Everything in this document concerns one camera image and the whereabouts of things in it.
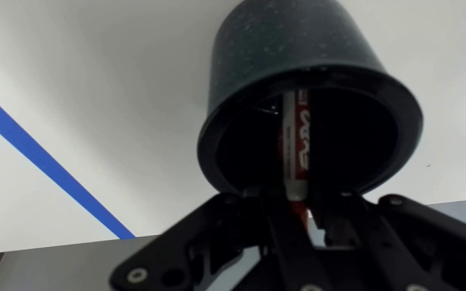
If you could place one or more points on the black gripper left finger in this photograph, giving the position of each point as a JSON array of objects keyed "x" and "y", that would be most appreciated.
[{"x": 218, "y": 236}]

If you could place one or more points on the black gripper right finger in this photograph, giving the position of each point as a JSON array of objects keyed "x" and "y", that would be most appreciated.
[{"x": 406, "y": 243}]

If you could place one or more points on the red white dry-erase marker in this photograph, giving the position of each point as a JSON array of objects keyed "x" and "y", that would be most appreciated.
[{"x": 297, "y": 139}]

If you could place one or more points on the dark green speckled cup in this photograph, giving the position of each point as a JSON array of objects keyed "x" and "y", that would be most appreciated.
[{"x": 276, "y": 49}]

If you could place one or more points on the long blue tape strip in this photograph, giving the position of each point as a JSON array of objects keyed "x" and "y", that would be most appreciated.
[{"x": 45, "y": 158}]

